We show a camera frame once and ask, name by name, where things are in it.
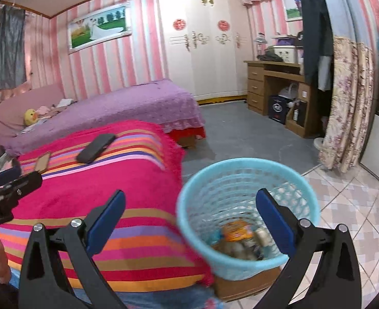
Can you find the pink headboard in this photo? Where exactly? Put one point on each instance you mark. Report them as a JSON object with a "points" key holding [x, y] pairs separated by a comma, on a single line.
{"points": [[12, 110]]}

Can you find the small framed photo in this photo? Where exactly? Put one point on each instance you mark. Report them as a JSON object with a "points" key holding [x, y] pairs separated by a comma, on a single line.
{"points": [[292, 9]]}

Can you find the orange snack wrapper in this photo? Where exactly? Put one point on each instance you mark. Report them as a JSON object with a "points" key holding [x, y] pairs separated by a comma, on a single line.
{"points": [[237, 230]]}

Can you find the floral curtain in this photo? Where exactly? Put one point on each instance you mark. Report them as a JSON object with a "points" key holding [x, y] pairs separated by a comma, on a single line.
{"points": [[352, 98]]}

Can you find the person's left hand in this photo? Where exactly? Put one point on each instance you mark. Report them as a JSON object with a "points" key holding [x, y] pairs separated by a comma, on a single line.
{"points": [[5, 271]]}

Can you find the striped pink blanket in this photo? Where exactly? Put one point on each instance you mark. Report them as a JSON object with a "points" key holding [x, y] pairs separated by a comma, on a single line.
{"points": [[146, 251]]}

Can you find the framed wedding photo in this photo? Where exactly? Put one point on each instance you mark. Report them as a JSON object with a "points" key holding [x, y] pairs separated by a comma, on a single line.
{"points": [[99, 26]]}

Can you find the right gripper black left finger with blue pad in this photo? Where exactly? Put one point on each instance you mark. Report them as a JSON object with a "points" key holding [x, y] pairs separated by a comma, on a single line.
{"points": [[43, 280]]}

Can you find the purple bedspread bed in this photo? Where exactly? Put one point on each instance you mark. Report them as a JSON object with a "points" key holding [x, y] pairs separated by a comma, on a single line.
{"points": [[160, 102]]}

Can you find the black hanging coat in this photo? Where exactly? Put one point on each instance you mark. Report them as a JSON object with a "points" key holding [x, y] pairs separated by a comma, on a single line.
{"points": [[318, 48]]}

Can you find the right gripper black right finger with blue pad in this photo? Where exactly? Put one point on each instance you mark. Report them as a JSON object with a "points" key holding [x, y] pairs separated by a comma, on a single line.
{"points": [[336, 282]]}

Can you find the black box under desk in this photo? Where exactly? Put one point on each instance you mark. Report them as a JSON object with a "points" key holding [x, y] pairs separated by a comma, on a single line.
{"points": [[278, 108]]}

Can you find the brown phone case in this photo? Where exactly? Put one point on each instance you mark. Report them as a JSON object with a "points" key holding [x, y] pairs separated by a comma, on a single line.
{"points": [[42, 163]]}

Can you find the wooden desk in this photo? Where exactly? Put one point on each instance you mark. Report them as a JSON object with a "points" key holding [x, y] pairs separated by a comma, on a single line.
{"points": [[283, 79]]}

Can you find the white storage box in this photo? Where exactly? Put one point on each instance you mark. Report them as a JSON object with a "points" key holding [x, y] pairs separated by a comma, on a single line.
{"points": [[288, 53]]}

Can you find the yellow duck plush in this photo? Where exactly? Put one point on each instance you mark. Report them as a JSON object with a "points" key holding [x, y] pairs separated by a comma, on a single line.
{"points": [[30, 117]]}

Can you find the white wardrobe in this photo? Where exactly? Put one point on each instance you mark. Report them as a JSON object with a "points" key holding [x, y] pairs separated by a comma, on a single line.
{"points": [[207, 43]]}

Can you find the light blue trash basket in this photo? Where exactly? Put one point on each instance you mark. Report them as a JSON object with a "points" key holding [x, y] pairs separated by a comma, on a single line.
{"points": [[226, 191]]}

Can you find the brown paper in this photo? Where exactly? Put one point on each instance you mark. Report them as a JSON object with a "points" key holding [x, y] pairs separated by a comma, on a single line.
{"points": [[237, 250]]}

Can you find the dark grey window curtain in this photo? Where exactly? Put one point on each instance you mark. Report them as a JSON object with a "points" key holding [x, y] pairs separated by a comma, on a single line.
{"points": [[12, 55]]}

